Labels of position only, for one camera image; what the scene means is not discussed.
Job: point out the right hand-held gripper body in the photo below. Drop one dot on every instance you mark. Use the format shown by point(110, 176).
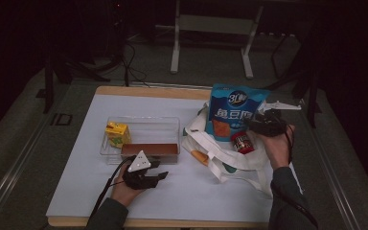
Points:
point(270, 124)

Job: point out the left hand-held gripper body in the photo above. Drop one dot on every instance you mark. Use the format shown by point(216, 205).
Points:
point(139, 174)

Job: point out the brown cookie box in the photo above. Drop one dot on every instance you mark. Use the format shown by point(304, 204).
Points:
point(150, 150)

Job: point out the blue snack bag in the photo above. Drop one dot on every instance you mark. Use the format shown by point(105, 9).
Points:
point(233, 108)

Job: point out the clear plastic container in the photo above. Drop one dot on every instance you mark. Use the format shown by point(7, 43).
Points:
point(153, 131)

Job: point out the white printed tote bag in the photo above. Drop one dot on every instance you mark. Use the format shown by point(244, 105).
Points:
point(223, 159)

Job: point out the yellow drink carton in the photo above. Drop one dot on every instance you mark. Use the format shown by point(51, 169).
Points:
point(118, 134)

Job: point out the person's left hand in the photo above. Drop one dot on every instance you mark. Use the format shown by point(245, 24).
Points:
point(124, 190)

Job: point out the person's right hand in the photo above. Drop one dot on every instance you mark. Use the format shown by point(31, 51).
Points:
point(278, 150)

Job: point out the red snack packet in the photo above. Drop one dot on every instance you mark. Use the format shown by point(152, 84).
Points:
point(242, 143)

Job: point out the white table cover sheet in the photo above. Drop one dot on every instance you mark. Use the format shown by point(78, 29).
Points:
point(179, 195)

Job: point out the black stand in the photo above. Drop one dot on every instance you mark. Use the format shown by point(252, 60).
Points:
point(64, 67)
point(303, 80)

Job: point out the white metal stand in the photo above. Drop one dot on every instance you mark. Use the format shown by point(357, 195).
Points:
point(214, 25)

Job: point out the metal floor rail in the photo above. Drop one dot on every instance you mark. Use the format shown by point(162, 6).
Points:
point(9, 179)
point(335, 179)

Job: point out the black rectangular floor bracket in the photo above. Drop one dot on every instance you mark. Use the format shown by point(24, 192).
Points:
point(61, 119)

